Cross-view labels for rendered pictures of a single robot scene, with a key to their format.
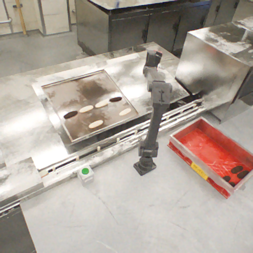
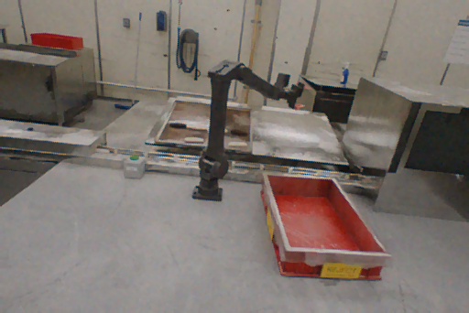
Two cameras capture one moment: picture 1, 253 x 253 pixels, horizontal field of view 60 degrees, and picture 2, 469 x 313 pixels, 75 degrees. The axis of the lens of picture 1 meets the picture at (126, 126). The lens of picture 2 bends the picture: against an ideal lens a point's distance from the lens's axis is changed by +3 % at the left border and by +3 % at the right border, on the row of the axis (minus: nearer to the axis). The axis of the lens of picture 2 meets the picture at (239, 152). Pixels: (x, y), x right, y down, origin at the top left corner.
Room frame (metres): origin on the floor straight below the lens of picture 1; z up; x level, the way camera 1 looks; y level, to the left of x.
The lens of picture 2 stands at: (-0.03, -0.86, 1.50)
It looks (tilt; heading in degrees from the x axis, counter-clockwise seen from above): 24 degrees down; 36
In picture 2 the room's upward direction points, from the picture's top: 7 degrees clockwise
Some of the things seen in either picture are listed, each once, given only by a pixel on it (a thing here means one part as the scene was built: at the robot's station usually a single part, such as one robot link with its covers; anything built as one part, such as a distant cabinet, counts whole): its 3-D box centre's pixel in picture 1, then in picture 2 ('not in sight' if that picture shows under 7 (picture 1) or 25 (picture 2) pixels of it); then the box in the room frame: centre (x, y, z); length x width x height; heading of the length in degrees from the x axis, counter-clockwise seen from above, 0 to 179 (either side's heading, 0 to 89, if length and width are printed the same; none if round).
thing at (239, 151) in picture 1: (212, 152); (312, 217); (0.89, -0.55, 0.88); 0.49 x 0.34 x 0.10; 43
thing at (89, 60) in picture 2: not in sight; (62, 78); (1.84, 3.78, 0.44); 0.70 x 0.55 x 0.87; 129
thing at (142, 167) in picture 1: (145, 162); (208, 186); (0.77, -0.14, 0.86); 0.12 x 0.09 x 0.08; 129
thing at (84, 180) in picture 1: (85, 176); (135, 169); (0.64, 0.19, 0.84); 0.08 x 0.08 x 0.11; 39
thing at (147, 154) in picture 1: (146, 151); (212, 167); (0.79, -0.13, 0.94); 0.09 x 0.05 x 0.10; 4
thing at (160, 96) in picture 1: (152, 123); (222, 121); (0.81, -0.13, 1.13); 0.14 x 0.10 x 0.45; 4
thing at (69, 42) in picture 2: not in sight; (58, 40); (1.84, 3.78, 0.94); 0.51 x 0.36 x 0.13; 133
